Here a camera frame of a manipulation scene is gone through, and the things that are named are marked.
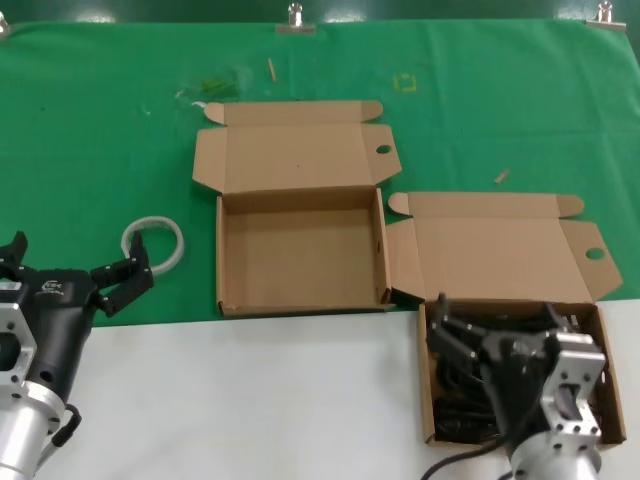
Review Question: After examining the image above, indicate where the green table cloth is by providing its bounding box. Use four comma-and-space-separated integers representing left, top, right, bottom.
0, 18, 640, 329

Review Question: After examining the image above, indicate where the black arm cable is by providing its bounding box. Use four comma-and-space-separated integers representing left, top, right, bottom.
37, 403, 83, 469
422, 438, 514, 480

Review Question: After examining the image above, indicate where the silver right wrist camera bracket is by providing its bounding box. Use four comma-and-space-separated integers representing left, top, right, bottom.
539, 332, 609, 444

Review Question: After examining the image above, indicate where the brown cardboard box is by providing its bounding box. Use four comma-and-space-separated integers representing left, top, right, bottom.
191, 99, 404, 319
384, 191, 628, 448

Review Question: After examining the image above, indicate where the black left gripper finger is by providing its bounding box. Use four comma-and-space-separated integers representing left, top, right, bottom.
0, 231, 30, 281
89, 232, 155, 319

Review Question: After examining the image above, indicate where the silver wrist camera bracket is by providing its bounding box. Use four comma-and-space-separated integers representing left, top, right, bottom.
0, 299, 39, 389
539, 332, 609, 444

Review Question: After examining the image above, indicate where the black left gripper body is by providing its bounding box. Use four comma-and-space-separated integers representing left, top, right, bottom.
0, 267, 100, 404

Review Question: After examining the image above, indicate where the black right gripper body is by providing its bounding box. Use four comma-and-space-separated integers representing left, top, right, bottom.
474, 328, 560, 445

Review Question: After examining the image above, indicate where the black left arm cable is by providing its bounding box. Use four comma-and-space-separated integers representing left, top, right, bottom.
37, 403, 83, 469

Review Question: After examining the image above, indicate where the clear plastic bag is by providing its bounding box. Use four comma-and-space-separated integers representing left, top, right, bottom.
174, 67, 251, 106

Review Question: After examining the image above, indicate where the silver binder clip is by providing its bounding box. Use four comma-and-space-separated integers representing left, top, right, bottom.
585, 1, 628, 34
274, 2, 317, 36

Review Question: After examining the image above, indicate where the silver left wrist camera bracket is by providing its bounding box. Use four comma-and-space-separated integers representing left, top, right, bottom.
0, 299, 39, 389

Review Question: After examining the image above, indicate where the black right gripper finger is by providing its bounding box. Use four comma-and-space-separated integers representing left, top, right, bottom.
542, 301, 582, 342
425, 293, 482, 375

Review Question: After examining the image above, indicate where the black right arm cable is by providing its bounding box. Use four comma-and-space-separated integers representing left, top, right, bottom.
422, 438, 514, 480

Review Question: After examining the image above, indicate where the white tape roll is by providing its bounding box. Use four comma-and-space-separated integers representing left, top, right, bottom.
121, 215, 187, 276

